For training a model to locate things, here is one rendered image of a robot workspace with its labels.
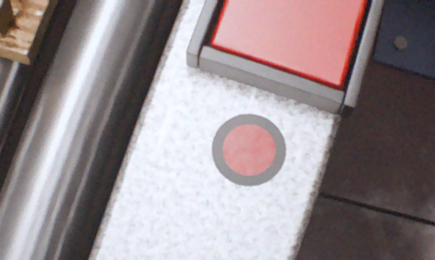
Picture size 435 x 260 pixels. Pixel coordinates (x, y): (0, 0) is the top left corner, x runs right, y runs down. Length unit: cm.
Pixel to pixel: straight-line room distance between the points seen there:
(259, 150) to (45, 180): 9
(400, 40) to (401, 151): 16
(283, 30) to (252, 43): 2
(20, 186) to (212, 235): 9
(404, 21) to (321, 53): 103
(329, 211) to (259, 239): 95
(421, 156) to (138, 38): 99
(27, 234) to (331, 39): 16
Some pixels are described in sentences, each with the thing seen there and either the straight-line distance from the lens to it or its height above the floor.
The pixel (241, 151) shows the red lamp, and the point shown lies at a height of 92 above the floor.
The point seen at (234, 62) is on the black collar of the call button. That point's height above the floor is 93.
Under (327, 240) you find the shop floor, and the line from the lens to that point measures 136.
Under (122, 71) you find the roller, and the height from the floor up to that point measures 91.
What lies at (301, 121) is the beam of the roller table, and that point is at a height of 91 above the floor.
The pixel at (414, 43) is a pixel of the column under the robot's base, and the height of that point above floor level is 1.
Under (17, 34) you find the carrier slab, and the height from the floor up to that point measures 94.
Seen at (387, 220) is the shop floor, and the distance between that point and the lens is 137.
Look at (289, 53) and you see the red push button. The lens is 42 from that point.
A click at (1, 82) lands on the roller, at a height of 91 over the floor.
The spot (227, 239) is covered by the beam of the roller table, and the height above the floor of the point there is 91.
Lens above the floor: 133
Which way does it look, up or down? 74 degrees down
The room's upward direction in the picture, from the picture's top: 5 degrees clockwise
